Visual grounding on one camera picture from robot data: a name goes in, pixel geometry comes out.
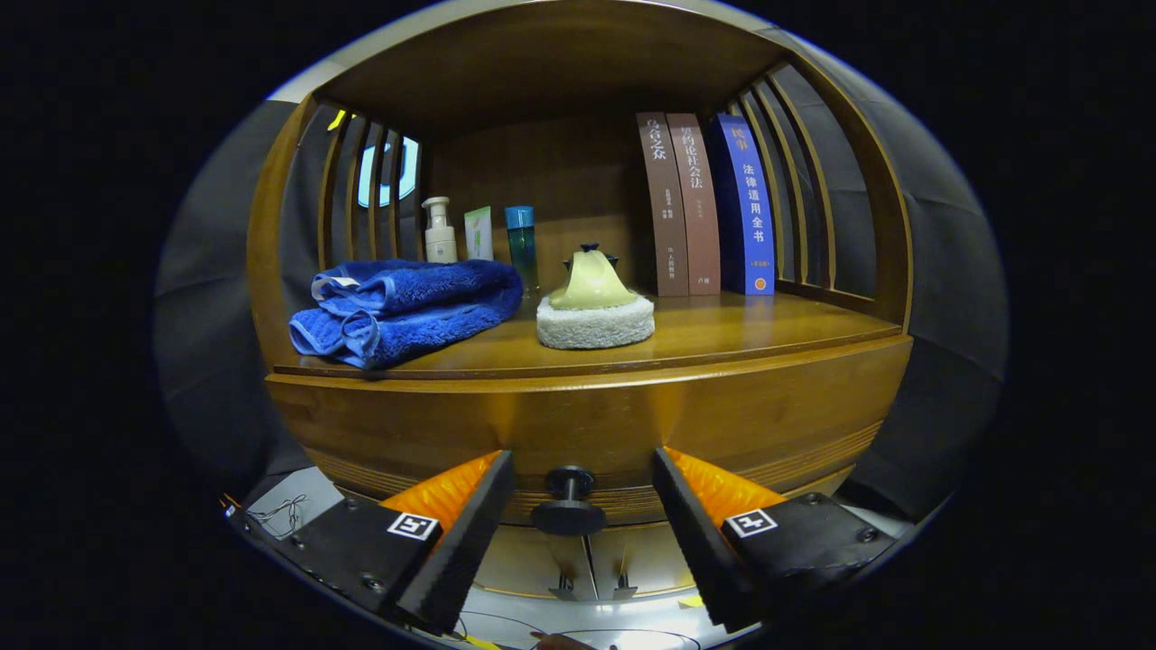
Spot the thin white cable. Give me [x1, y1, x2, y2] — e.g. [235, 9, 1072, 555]
[246, 494, 308, 540]

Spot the wooden drawer with black knob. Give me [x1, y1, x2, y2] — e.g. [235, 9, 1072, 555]
[266, 336, 913, 536]

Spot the green handled sponge scrubber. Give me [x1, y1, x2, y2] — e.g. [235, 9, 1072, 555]
[536, 248, 657, 351]

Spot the white pump bottle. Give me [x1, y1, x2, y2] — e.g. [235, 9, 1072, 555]
[422, 196, 459, 265]

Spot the wooden countertop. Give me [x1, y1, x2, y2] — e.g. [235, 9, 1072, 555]
[271, 289, 904, 380]

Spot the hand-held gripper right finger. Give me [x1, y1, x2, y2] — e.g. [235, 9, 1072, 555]
[652, 446, 900, 633]

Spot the wooden cabinet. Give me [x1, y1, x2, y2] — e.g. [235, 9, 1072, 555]
[246, 0, 915, 601]

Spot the blue book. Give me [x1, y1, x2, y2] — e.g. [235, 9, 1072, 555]
[707, 114, 777, 296]

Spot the teal bottle with blue cap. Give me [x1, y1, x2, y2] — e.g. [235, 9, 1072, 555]
[504, 205, 539, 294]

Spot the light brown book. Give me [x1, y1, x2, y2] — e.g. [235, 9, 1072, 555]
[667, 113, 722, 296]

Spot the wooden cabinet door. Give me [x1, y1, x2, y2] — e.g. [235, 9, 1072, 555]
[589, 531, 689, 599]
[492, 526, 592, 599]

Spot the white and green tube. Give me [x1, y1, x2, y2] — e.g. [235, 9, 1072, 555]
[463, 206, 494, 263]

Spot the blue lidded teacup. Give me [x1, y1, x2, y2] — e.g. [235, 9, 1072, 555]
[562, 242, 622, 272]

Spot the dark brown book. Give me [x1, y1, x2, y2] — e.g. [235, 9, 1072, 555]
[636, 112, 690, 298]

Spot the blue folded towel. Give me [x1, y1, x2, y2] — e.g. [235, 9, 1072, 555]
[289, 259, 525, 371]

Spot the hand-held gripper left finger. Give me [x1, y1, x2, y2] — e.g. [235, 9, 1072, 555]
[275, 450, 516, 636]

